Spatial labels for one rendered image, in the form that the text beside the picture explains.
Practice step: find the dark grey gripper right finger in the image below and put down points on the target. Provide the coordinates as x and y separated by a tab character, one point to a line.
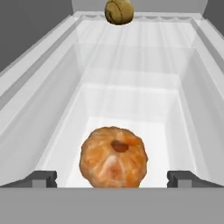
182	178

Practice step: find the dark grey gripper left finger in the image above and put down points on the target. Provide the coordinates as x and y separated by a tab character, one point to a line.
40	178

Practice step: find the orange peach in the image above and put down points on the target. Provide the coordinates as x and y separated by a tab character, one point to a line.
113	157

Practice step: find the white fridge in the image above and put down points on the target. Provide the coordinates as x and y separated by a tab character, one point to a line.
122	87

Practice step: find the brown round fruit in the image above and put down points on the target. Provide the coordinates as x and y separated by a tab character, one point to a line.
119	11

